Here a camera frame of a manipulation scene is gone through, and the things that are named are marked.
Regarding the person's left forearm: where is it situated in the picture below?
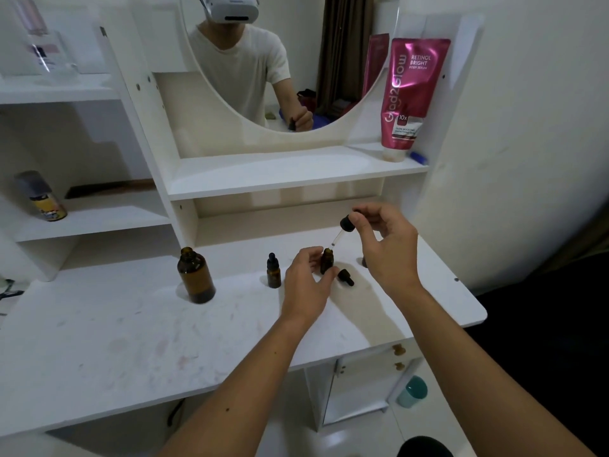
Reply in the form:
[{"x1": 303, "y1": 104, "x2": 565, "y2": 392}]
[{"x1": 159, "y1": 314, "x2": 317, "y2": 457}]

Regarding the clear perfume bottle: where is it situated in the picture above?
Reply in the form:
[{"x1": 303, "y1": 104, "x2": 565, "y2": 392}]
[{"x1": 9, "y1": 0, "x2": 79, "y2": 84}]

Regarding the person's right leg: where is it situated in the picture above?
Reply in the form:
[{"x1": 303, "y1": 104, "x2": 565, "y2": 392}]
[{"x1": 397, "y1": 436, "x2": 455, "y2": 457}]

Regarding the black dropper with glass pipette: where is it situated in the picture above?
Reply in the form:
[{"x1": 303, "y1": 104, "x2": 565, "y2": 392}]
[{"x1": 331, "y1": 215, "x2": 357, "y2": 248}]

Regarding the round mirror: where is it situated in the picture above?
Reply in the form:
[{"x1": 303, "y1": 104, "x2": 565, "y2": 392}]
[{"x1": 180, "y1": 0, "x2": 400, "y2": 134}]

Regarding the person's left hand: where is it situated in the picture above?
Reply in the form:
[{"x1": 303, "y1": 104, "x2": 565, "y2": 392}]
[{"x1": 279, "y1": 246, "x2": 339, "y2": 329}]

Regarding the person's right forearm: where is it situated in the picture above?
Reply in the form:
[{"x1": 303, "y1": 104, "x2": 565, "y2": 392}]
[{"x1": 397, "y1": 286, "x2": 598, "y2": 457}]

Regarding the thin black cord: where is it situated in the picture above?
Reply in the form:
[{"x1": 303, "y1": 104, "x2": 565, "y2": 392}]
[{"x1": 166, "y1": 398, "x2": 187, "y2": 428}]

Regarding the pink lotion tube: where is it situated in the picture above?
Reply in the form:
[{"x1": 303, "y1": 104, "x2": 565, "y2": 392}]
[{"x1": 380, "y1": 37, "x2": 452, "y2": 163}]

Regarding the large amber glass bottle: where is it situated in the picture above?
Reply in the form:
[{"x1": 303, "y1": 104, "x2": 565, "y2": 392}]
[{"x1": 176, "y1": 247, "x2": 217, "y2": 305}]

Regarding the yellow spray can grey cap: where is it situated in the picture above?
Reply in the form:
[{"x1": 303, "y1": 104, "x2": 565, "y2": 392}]
[{"x1": 15, "y1": 170, "x2": 69, "y2": 222}]

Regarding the brown comb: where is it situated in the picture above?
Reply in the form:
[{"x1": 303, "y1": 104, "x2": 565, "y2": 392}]
[{"x1": 65, "y1": 179, "x2": 157, "y2": 199}]

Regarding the white vanity shelf unit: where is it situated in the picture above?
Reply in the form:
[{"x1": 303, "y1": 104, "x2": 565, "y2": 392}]
[{"x1": 0, "y1": 0, "x2": 488, "y2": 432}]

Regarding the person's right hand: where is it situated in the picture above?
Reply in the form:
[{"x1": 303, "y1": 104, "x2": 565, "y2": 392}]
[{"x1": 348, "y1": 202, "x2": 427, "y2": 300}]

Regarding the teal cup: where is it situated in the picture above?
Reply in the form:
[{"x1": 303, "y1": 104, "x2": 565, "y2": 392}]
[{"x1": 397, "y1": 375, "x2": 429, "y2": 409}]

